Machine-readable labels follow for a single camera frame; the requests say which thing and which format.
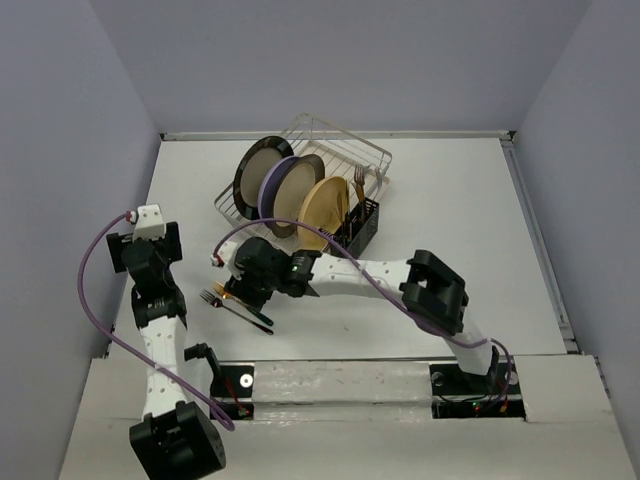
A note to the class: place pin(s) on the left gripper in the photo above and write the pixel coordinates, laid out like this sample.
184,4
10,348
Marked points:
169,245

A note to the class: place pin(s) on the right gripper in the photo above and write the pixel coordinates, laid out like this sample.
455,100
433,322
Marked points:
242,288

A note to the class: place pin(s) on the gold fork green handle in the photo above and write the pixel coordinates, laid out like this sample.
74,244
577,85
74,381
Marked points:
219,289

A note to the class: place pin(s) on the dark fork thin handle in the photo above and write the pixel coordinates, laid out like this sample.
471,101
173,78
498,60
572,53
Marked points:
217,302

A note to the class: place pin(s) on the knife dark handle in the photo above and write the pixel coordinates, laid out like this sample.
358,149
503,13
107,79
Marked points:
327,233

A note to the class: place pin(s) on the gold knife green handle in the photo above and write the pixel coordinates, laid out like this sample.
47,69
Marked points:
346,213

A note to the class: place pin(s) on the silver fork perforated handle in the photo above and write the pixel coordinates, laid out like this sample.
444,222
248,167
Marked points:
379,179

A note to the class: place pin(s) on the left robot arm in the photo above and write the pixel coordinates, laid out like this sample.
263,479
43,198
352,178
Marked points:
176,438

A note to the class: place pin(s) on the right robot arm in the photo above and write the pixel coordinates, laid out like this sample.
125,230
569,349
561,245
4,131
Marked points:
422,287

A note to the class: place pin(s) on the yellow plate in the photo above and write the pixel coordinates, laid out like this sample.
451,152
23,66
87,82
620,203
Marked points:
322,207

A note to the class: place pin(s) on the purple plate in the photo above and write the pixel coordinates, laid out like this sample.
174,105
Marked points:
270,185

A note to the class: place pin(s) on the grey brown plate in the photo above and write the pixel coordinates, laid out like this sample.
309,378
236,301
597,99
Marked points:
295,185

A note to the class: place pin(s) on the black rimmed plate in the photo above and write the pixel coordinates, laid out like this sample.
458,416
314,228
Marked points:
252,169

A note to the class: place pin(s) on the black utensil caddy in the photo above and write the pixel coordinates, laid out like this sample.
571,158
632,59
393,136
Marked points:
366,218

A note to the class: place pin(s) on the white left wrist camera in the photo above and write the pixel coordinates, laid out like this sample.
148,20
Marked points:
148,223

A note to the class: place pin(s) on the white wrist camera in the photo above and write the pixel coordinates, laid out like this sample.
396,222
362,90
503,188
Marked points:
148,223
224,254

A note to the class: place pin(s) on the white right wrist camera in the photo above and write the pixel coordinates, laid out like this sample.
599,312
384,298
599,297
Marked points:
224,254

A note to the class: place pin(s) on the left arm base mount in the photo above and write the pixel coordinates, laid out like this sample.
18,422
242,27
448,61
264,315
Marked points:
229,383

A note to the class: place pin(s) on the metal wire dish rack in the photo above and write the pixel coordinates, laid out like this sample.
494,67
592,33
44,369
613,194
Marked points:
307,125

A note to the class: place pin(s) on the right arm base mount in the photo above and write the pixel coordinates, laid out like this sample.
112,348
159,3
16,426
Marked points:
460,395

